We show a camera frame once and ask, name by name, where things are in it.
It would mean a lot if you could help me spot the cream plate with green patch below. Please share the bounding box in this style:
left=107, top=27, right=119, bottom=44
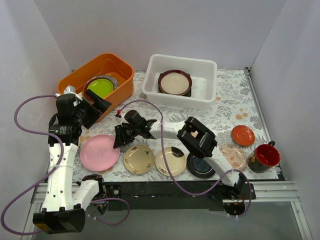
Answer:
left=155, top=146, right=187, bottom=177

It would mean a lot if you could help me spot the black floral rectangular plate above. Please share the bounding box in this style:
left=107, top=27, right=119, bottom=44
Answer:
left=157, top=71, right=193, bottom=97

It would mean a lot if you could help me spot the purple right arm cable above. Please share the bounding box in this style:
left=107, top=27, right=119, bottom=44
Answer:
left=116, top=100, right=253, bottom=218

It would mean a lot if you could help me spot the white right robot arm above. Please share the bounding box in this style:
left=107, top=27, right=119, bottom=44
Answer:
left=113, top=110, right=250, bottom=200

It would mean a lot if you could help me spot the red small bowl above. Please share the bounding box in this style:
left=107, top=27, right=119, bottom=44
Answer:
left=231, top=125, right=256, bottom=147

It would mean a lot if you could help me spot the orange plastic bin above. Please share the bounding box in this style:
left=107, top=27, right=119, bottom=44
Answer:
left=57, top=53, right=135, bottom=122

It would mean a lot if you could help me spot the black round plate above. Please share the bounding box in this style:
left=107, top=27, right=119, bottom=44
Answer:
left=186, top=153, right=216, bottom=179

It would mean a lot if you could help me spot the black skull mug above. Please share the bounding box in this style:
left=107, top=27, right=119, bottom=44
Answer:
left=247, top=140, right=281, bottom=173

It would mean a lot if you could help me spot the pink speckled glass plate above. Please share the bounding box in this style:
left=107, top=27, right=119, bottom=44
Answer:
left=219, top=144, right=248, bottom=171

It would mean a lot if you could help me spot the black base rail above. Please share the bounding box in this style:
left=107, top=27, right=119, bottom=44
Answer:
left=44, top=172, right=286, bottom=211

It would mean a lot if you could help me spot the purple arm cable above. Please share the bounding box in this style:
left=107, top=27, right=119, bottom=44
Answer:
left=116, top=100, right=253, bottom=218
left=0, top=94, right=131, bottom=236

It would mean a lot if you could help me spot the lime green plate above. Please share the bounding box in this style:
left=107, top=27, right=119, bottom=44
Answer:
left=87, top=78, right=114, bottom=99

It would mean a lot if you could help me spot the white plastic bin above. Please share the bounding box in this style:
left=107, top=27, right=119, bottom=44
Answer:
left=141, top=54, right=218, bottom=110

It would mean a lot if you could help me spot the floral table mat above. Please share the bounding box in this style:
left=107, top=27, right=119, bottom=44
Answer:
left=72, top=69, right=278, bottom=183

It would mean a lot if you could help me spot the dark red plate in bin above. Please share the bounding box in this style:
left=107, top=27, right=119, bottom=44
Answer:
left=82, top=75, right=120, bottom=102

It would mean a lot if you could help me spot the cream floral plate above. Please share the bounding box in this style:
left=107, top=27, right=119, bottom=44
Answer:
left=124, top=144, right=155, bottom=175

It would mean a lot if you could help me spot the red rimmed grey plate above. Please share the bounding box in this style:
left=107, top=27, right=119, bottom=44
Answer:
left=157, top=69, right=193, bottom=96

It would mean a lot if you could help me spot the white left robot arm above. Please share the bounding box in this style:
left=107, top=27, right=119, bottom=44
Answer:
left=32, top=85, right=111, bottom=235

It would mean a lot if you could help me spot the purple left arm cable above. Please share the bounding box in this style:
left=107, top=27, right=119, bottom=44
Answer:
left=0, top=94, right=131, bottom=236

